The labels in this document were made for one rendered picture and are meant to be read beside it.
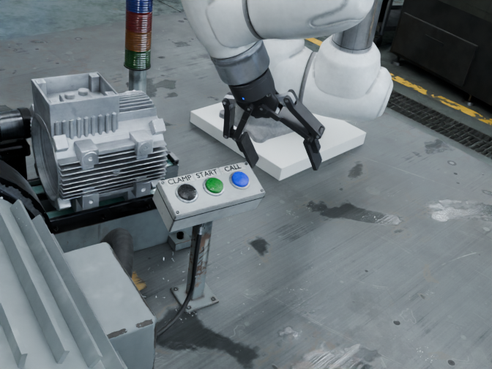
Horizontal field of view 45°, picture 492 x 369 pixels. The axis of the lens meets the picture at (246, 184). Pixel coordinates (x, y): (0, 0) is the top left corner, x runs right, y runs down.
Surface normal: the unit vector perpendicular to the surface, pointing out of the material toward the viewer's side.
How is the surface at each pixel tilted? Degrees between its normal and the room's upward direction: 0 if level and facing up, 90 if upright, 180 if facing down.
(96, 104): 90
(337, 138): 1
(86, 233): 90
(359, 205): 0
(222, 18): 103
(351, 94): 93
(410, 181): 0
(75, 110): 90
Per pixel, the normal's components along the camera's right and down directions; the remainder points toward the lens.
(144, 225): 0.54, 0.53
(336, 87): -0.32, 0.58
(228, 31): -0.29, 0.78
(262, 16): -0.63, 0.54
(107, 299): 0.13, -0.82
